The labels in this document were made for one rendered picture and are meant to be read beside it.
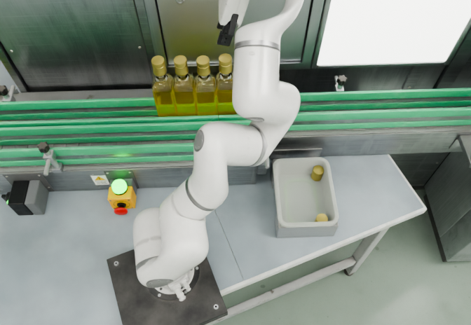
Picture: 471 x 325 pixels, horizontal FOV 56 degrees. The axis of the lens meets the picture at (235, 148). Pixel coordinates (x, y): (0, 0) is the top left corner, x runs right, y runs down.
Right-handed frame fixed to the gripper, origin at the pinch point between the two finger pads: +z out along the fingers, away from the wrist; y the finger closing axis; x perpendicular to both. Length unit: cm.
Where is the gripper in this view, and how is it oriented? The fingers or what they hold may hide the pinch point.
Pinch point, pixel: (224, 31)
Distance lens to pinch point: 109.7
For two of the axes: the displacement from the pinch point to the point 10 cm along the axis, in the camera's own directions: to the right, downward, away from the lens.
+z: -2.6, 5.3, 8.1
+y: 0.3, 8.4, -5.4
